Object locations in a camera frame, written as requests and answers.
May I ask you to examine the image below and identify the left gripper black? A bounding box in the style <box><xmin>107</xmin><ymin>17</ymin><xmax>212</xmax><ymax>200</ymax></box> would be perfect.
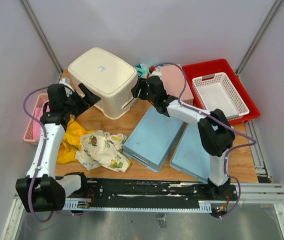
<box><xmin>64</xmin><ymin>83</ymin><xmax>101</xmax><ymax>118</ymax></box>

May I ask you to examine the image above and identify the large cream laundry basket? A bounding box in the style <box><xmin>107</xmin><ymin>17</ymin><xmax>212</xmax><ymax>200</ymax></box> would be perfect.
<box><xmin>68</xmin><ymin>47</ymin><xmax>138</xmax><ymax>120</ymax></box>

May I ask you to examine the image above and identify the blue perforated basket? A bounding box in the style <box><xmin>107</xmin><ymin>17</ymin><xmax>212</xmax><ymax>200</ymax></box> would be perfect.
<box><xmin>123</xmin><ymin>106</ymin><xmax>184</xmax><ymax>172</ymax></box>
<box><xmin>170</xmin><ymin>124</ymin><xmax>210</xmax><ymax>184</ymax></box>

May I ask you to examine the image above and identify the white perforated basket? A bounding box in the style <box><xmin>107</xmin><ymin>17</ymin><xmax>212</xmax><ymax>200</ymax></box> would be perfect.
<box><xmin>192</xmin><ymin>72</ymin><xmax>250</xmax><ymax>120</ymax></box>

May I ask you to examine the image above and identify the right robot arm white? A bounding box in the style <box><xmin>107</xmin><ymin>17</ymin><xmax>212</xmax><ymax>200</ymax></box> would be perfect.
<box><xmin>131</xmin><ymin>76</ymin><xmax>235</xmax><ymax>200</ymax></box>

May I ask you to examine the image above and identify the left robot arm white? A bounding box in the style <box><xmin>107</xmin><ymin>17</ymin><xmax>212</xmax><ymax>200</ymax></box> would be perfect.
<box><xmin>15</xmin><ymin>83</ymin><xmax>101</xmax><ymax>214</ymax></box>

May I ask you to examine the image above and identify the teal white sock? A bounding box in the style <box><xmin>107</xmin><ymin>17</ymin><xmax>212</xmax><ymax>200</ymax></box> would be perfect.
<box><xmin>135</xmin><ymin>63</ymin><xmax>151</xmax><ymax>79</ymax></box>

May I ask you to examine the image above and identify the printed white baby cloth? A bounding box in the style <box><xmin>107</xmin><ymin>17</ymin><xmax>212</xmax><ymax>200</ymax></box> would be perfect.
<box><xmin>75</xmin><ymin>130</ymin><xmax>131</xmax><ymax>173</ymax></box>

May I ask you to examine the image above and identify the yellow cloth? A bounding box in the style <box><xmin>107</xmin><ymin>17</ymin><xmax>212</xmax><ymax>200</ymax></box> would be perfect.
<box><xmin>57</xmin><ymin>119</ymin><xmax>96</xmax><ymax>164</ymax></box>

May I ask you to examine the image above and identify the pink cloth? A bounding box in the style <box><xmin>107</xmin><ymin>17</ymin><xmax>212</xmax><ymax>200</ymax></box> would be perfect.
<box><xmin>32</xmin><ymin>105</ymin><xmax>44</xmax><ymax>140</ymax></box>

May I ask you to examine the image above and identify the pink basket with clothes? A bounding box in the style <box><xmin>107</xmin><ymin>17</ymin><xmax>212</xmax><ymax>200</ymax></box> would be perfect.
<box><xmin>23</xmin><ymin>93</ymin><xmax>48</xmax><ymax>145</ymax></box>

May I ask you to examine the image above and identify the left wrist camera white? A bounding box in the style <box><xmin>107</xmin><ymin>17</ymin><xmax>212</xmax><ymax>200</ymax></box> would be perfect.
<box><xmin>59</xmin><ymin>77</ymin><xmax>74</xmax><ymax>97</ymax></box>

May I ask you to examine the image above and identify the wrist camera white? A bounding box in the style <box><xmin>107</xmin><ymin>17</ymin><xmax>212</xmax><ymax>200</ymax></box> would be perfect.
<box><xmin>148</xmin><ymin>66</ymin><xmax>162</xmax><ymax>77</ymax></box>
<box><xmin>59</xmin><ymin>77</ymin><xmax>74</xmax><ymax>97</ymax></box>

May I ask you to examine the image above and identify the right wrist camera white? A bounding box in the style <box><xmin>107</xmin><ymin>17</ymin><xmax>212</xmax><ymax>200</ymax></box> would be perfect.
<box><xmin>148</xmin><ymin>66</ymin><xmax>162</xmax><ymax>77</ymax></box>

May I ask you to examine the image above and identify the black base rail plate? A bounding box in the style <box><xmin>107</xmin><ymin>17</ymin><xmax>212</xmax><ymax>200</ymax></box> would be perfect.
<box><xmin>66</xmin><ymin>178</ymin><xmax>238</xmax><ymax>205</ymax></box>

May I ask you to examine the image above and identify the slotted cable duct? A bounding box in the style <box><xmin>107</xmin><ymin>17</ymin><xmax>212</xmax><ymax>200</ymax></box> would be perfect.
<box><xmin>63</xmin><ymin>197</ymin><xmax>212</xmax><ymax>213</ymax></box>

